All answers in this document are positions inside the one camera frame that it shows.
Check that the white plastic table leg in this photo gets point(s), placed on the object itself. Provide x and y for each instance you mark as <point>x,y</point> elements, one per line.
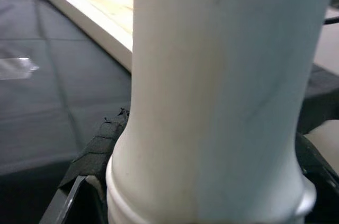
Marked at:
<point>212,89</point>

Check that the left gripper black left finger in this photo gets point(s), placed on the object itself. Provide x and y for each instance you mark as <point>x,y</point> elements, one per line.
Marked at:
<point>90,171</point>

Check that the white plastic children table top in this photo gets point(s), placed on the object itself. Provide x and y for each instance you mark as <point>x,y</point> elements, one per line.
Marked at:
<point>100,17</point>

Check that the clear tape patch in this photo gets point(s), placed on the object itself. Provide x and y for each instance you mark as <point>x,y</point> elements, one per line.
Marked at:
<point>16,67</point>

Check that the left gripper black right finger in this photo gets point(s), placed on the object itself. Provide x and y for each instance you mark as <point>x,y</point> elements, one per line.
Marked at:
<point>323,189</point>

